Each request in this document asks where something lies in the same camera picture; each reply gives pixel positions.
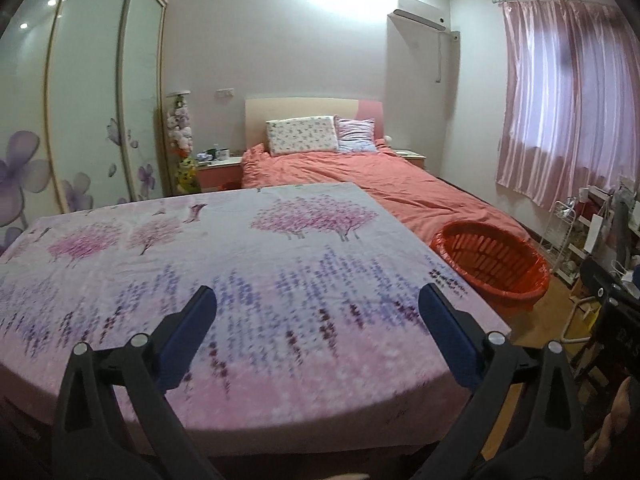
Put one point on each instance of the floral purple pink tablecloth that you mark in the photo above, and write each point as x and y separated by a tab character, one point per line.
317	346

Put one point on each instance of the white wire rack shelf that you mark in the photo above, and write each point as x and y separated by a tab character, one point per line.
563	242

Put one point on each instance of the plush toy stack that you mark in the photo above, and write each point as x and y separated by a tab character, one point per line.
178	124

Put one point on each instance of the cluttered black desk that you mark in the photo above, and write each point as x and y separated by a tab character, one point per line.
605	318

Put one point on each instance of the person's right hand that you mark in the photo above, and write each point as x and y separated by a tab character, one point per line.
615	454

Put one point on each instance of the white floral pillow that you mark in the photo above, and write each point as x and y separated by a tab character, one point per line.
302	135

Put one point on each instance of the pink striped pillow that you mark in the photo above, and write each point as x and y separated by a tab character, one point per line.
355	135

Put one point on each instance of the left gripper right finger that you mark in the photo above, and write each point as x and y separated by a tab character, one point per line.
544	436

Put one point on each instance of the yellow green plush toy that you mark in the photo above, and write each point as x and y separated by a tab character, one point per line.
187	177

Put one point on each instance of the pink white nightstand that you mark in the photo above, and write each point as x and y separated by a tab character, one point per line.
215	174

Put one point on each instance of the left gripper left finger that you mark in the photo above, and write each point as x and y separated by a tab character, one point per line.
90	439

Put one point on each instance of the salmon pink bed duvet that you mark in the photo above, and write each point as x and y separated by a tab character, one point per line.
422	202

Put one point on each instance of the red plastic laundry basket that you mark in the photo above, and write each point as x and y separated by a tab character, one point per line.
505	270

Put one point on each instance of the pink striped curtain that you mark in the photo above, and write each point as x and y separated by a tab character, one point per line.
572	99

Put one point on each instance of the wall power outlet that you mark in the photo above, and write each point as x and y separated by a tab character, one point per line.
226	93

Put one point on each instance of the sliding wardrobe with flowers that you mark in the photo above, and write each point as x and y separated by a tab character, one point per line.
80	107

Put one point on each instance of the far right nightstand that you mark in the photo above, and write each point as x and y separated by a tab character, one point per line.
411	156

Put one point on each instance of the white air conditioner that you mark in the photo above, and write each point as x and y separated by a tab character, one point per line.
426	15

